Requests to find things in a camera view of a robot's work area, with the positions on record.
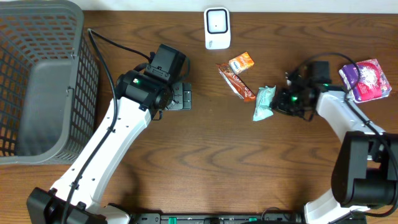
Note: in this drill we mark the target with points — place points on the grey plastic laundry basket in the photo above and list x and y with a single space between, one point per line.
49 83

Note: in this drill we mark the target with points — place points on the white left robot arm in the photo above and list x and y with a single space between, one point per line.
76 196

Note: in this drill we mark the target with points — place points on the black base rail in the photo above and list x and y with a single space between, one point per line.
217 218

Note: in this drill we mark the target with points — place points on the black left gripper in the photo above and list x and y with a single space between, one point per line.
184 96

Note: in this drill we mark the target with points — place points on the purple red liner pack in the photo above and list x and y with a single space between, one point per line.
371 84

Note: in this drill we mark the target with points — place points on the green Zappy wipes pack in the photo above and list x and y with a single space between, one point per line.
263 103

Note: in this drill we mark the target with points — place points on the orange Kleenex tissue pack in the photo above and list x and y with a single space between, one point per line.
241 63

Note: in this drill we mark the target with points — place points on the white barcode scanner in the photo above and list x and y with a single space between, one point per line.
217 28

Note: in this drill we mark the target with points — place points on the red snack wrapper packet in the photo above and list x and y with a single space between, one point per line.
235 83

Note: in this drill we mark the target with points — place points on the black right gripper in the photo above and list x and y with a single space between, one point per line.
279 104

